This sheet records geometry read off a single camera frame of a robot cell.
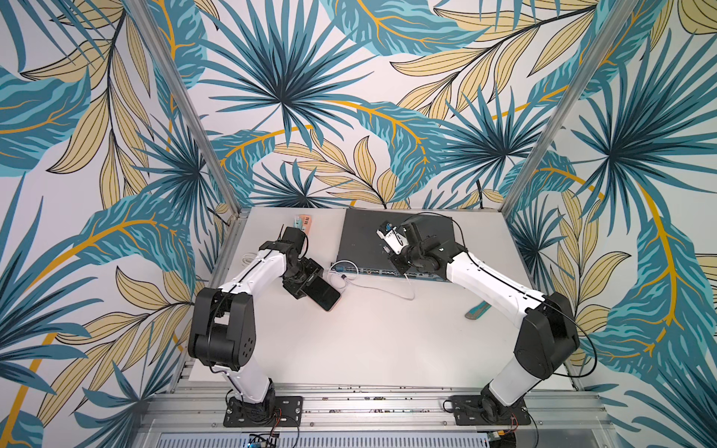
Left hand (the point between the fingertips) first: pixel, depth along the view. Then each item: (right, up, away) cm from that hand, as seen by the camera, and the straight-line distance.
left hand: (317, 282), depth 89 cm
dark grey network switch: (+14, +10, +16) cm, 24 cm away
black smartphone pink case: (+2, -3, -2) cm, 4 cm away
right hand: (+18, +7, -5) cm, 20 cm away
